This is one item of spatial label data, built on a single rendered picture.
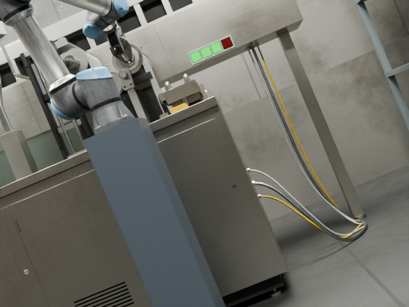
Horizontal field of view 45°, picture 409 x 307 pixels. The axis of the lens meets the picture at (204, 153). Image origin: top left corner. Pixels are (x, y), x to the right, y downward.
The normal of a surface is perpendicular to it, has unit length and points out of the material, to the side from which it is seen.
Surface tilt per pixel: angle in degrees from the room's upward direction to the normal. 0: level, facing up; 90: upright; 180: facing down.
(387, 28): 90
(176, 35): 90
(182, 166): 90
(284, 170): 90
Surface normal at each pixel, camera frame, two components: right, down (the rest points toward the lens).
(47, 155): -0.07, 0.04
